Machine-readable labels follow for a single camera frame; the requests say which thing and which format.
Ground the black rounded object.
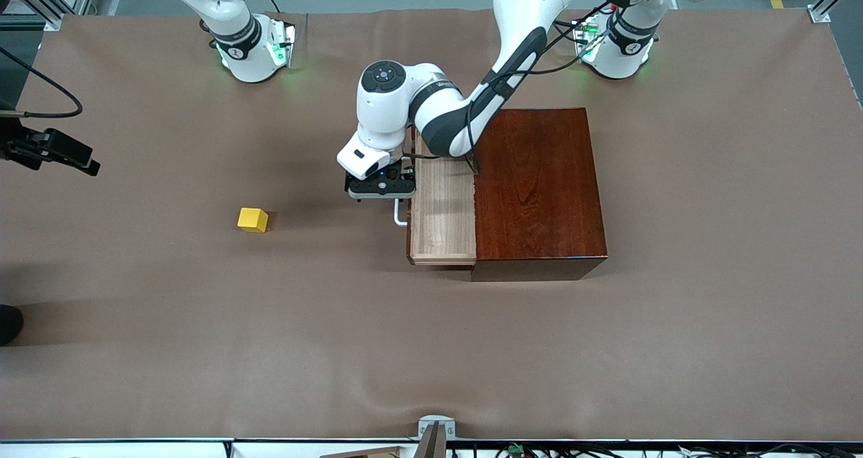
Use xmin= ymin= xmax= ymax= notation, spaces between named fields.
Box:
xmin=0 ymin=304 xmax=25 ymax=347

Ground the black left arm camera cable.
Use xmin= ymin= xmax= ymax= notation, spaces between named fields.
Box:
xmin=465 ymin=3 xmax=611 ymax=175

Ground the silver base connector plate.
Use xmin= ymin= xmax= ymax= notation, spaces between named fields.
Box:
xmin=573 ymin=16 xmax=611 ymax=65
xmin=268 ymin=21 xmax=297 ymax=69

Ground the dark wooden drawer cabinet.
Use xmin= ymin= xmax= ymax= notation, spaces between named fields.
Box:
xmin=470 ymin=108 xmax=609 ymax=283

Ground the brown table cover sheet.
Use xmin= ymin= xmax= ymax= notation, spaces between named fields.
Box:
xmin=0 ymin=7 xmax=863 ymax=443

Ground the grey metal camera bracket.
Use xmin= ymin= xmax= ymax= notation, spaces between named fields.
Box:
xmin=415 ymin=414 xmax=456 ymax=458

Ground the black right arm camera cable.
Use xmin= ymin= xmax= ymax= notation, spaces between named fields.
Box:
xmin=0 ymin=47 xmax=84 ymax=119

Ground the tan board piece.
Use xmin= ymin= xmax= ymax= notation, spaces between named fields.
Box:
xmin=319 ymin=446 xmax=405 ymax=458

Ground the light wood drawer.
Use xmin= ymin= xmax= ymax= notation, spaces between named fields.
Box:
xmin=406 ymin=126 xmax=478 ymax=267

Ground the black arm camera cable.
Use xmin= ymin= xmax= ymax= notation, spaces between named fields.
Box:
xmin=0 ymin=47 xmax=84 ymax=119
xmin=465 ymin=3 xmax=611 ymax=175

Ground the yellow block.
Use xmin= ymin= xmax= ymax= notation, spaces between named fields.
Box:
xmin=237 ymin=207 xmax=270 ymax=234

